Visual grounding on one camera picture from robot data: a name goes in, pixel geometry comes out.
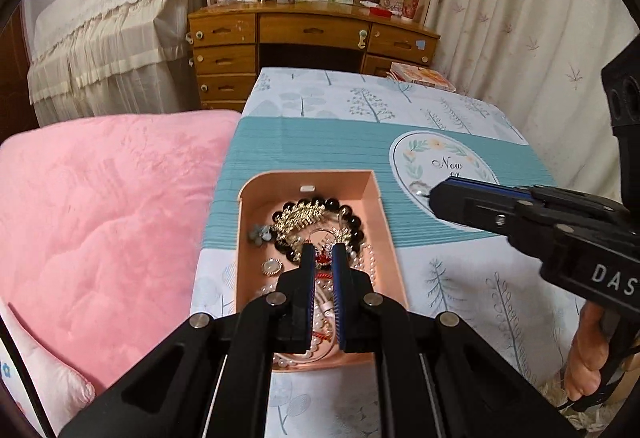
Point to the floral paper cup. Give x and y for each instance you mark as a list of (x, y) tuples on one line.
[(411, 7)]

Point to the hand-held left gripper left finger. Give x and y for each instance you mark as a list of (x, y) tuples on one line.
[(307, 298)]

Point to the white lace-covered furniture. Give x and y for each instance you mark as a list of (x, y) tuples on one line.
[(115, 8)]

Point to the pink jewelry box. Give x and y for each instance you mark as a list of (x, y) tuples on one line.
[(252, 288)]

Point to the small round pearl brooch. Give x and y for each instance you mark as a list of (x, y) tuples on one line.
[(271, 266)]

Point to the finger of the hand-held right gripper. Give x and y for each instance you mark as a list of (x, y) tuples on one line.
[(500, 190), (470, 208)]

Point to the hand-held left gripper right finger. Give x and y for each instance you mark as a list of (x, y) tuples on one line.
[(339, 303)]

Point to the pink blanket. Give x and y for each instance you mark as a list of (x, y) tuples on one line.
[(100, 218)]

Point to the leaf printed curtain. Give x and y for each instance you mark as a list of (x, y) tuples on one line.
[(525, 43)]

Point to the red tray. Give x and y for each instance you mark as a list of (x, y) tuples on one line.
[(382, 12)]

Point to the wooden desk with drawers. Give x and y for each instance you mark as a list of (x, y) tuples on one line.
[(310, 26)]

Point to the blue flower brooch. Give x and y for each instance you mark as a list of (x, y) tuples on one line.
[(260, 234)]

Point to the person's right hand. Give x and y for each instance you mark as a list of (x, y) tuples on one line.
[(582, 353)]

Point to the stack of books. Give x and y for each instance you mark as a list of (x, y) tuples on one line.
[(425, 77)]

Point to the small red flower earring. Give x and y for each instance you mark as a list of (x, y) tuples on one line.
[(324, 260)]

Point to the white pillow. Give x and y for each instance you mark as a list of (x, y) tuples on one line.
[(45, 378)]

